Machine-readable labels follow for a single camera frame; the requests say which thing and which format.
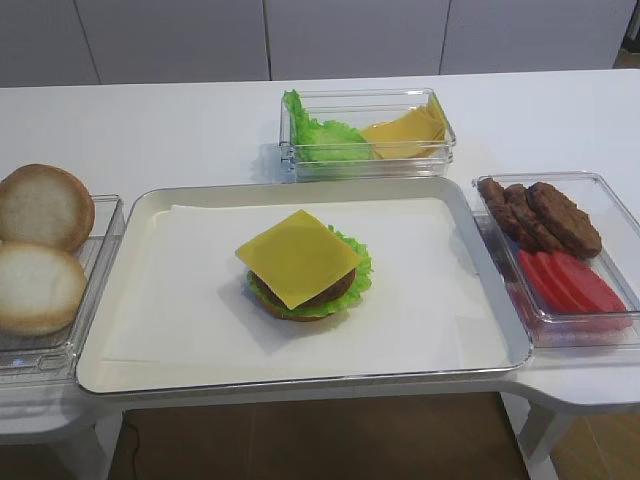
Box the upper bun half in container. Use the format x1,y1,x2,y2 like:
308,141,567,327
1,164,95,252

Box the white serving tray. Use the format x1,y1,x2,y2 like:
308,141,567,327
76,178,532,394

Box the yellow cheese slice on burger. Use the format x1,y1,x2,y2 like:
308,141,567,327
236,210,360,309

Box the green lettuce leaves in container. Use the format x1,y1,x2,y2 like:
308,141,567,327
283,90,372,163

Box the white paper sheet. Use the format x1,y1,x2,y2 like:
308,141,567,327
103,199,504,383

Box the black floor cable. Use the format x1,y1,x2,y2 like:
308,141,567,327
122,422,141,480

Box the red tomato slice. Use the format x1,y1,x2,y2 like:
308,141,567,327
552,252,626,313
518,250,580,314
533,252,602,314

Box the right red tomato slice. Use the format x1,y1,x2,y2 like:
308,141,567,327
552,252,626,313

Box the clear patty tomato container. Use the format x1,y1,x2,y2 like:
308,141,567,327
473,172,639,347

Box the left brown patty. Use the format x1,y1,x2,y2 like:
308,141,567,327
477,177,540,253

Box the brown burger patty on burger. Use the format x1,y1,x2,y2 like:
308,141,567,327
248,269,356,310

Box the green lettuce leaf on burger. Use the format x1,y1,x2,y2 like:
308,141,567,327
246,225,373,315

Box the clear lettuce cheese container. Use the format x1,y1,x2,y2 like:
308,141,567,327
279,88,456,182

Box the bottom burger bun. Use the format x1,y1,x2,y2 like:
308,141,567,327
256,294,336,322

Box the bun half in container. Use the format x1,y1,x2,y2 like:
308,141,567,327
1,242,87,336
1,164,95,252

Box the clear bun container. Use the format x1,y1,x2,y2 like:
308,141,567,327
1,195,126,388

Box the middle red tomato slice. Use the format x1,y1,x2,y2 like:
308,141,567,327
533,252,602,314

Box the yellow cheese slices in container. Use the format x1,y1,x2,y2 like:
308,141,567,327
361,97,447,160

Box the right brown patty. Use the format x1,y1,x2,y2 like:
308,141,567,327
526,182,602,259

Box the middle brown patty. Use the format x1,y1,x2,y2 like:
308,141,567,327
504,184,565,252

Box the left red tomato slice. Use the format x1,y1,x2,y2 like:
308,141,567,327
518,250,580,314

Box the lower bun half in container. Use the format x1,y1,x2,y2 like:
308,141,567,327
1,242,87,336

